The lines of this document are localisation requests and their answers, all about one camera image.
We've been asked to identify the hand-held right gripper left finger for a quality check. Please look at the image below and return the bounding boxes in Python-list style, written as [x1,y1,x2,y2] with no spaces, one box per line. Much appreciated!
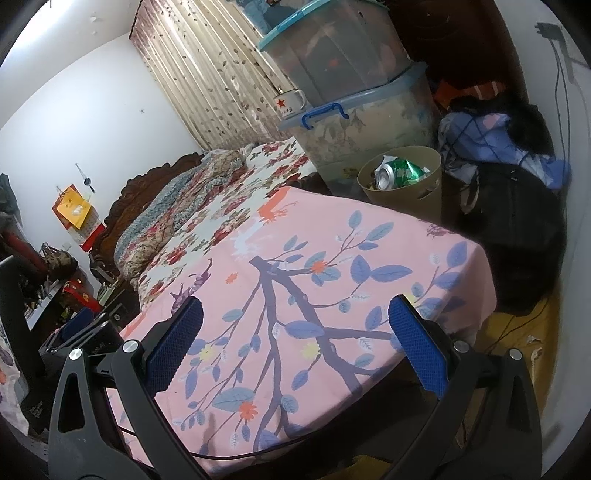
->
[47,295,223,480]

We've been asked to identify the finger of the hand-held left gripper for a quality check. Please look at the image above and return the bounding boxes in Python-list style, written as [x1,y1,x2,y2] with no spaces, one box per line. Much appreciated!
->
[39,307,125,360]

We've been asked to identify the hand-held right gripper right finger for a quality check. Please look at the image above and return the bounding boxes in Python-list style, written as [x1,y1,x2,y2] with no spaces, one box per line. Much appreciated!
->
[382,294,544,480]

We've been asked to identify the tan trash bin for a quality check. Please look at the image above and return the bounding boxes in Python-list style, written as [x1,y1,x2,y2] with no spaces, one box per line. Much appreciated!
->
[357,145,443,219]

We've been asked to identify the green soda can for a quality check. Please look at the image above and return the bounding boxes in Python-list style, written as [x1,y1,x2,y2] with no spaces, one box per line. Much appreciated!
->
[374,156,433,191]

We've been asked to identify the red box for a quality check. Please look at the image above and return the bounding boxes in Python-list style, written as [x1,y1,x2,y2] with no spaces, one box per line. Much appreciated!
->
[62,281,103,315]

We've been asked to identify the brown handbag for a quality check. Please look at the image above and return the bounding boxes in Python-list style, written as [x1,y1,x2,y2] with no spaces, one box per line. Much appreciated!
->
[39,242,79,278]

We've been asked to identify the floral quilt and pillows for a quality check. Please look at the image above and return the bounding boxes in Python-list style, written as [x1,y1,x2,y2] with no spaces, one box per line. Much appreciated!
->
[136,138,320,311]

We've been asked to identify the patchwork floral quilt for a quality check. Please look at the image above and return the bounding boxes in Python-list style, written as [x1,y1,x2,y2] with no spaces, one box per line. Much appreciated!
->
[113,148,253,278]

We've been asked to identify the carved wooden headboard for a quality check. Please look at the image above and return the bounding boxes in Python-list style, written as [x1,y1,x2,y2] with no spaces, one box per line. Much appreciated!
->
[89,152,204,283]

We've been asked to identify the hanging keys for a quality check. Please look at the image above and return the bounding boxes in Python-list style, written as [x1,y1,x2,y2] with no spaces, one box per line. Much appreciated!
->
[75,161,96,195]

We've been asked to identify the black bag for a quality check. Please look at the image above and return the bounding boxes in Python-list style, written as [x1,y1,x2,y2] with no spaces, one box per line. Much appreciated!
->
[457,161,570,317]

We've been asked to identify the pink leaf-print bed sheet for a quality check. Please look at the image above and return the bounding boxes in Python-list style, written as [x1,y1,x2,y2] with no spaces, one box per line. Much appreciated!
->
[104,185,498,480]

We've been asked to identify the clear tub with blue lid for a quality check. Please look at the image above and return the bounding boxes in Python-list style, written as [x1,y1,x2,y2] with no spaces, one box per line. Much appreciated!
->
[278,61,443,198]

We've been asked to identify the pile of clothes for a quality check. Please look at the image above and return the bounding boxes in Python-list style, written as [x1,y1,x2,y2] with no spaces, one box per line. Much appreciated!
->
[436,80,572,191]

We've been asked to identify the white enamel mug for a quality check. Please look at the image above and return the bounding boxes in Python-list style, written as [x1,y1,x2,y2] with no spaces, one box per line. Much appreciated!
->
[271,88,308,122]

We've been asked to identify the beige patterned curtain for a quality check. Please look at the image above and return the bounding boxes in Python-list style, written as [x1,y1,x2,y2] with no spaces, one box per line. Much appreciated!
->
[129,0,320,156]

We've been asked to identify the clear storage box blue lid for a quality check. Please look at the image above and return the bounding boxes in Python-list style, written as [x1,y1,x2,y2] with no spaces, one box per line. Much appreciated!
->
[257,0,414,105]

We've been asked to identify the dark wooden cabinet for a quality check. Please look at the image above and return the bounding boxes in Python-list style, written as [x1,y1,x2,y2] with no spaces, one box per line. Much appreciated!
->
[383,0,530,110]

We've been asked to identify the red and yellow wall calendar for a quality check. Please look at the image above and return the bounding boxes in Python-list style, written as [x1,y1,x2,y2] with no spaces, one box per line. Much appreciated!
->
[52,183,105,253]

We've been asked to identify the black charger cable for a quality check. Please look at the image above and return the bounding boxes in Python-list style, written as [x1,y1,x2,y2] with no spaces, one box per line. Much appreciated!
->
[551,37,574,188]

